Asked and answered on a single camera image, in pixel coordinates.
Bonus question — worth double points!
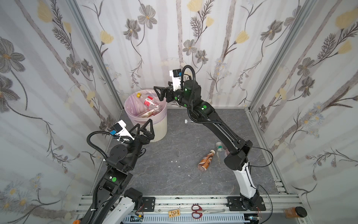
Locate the clear green-cap bottle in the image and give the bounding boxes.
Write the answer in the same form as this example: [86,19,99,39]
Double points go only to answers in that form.
[216,142,227,158]

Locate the yellow red label bottle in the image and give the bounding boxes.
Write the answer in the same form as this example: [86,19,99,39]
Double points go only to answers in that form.
[139,109,159,118]

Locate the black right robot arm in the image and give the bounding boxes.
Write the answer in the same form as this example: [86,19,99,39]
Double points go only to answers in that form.
[153,80,260,210]

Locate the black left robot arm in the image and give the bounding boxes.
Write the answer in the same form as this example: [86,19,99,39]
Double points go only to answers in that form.
[79,119,155,224]

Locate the cream waste bin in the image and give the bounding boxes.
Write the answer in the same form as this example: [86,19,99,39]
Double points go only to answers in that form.
[124,89,167,142]

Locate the brown coffee drink bottle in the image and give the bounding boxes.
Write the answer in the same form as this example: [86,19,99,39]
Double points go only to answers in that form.
[198,150,215,171]

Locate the small yellow tag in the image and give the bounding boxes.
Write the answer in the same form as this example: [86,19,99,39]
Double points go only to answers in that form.
[168,209,181,218]

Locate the amber jar black lid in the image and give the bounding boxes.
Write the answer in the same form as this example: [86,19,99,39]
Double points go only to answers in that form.
[284,206,307,219]

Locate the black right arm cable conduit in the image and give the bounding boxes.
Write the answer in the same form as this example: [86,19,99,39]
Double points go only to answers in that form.
[181,65,224,125]

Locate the black corrugated cable conduit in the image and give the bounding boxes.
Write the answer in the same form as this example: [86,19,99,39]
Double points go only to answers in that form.
[86,130,132,161]

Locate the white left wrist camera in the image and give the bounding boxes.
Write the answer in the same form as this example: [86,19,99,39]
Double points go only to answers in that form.
[110,120,134,140]

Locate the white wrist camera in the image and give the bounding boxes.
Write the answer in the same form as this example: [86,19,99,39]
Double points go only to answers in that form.
[110,120,134,140]
[169,69,182,91]

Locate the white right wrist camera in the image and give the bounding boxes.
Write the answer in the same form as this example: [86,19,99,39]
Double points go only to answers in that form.
[169,69,182,91]

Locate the red handled scissors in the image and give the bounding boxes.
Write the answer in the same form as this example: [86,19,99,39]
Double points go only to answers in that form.
[191,204,225,219]

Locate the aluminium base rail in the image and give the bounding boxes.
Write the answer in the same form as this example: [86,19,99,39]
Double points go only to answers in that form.
[75,194,305,224]

